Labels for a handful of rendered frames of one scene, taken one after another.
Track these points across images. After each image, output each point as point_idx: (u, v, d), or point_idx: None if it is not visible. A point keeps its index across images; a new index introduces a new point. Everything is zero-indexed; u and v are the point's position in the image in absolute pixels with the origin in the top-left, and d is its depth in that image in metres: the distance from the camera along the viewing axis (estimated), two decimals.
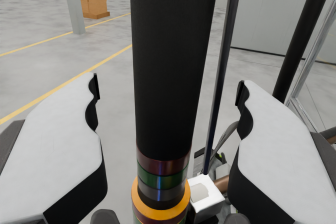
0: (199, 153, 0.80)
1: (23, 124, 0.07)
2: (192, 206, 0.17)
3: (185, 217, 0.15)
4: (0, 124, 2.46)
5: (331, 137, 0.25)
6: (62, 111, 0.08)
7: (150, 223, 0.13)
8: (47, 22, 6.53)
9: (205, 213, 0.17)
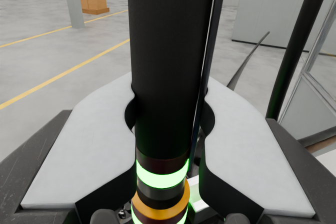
0: None
1: (70, 114, 0.08)
2: (192, 206, 0.17)
3: (185, 217, 0.15)
4: None
5: (332, 137, 0.25)
6: (104, 106, 0.08)
7: (149, 223, 0.13)
8: (46, 17, 6.44)
9: (205, 213, 0.17)
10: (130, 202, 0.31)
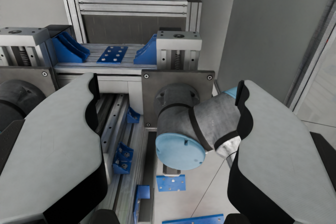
0: None
1: (23, 124, 0.07)
2: None
3: None
4: None
5: None
6: (62, 111, 0.08)
7: None
8: None
9: None
10: None
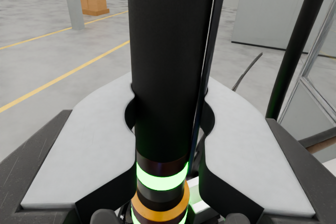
0: None
1: (70, 113, 0.08)
2: (191, 207, 0.17)
3: (185, 218, 0.15)
4: None
5: (331, 138, 0.25)
6: (104, 106, 0.08)
7: None
8: None
9: (204, 215, 0.17)
10: None
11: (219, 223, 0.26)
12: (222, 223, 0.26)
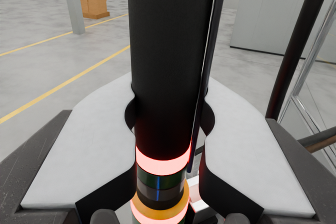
0: (200, 150, 0.79)
1: (70, 114, 0.08)
2: (191, 206, 0.17)
3: (184, 217, 0.15)
4: (0, 123, 2.45)
5: (331, 137, 0.25)
6: (104, 106, 0.08)
7: (149, 223, 0.13)
8: (47, 22, 6.53)
9: (204, 214, 0.17)
10: None
11: None
12: None
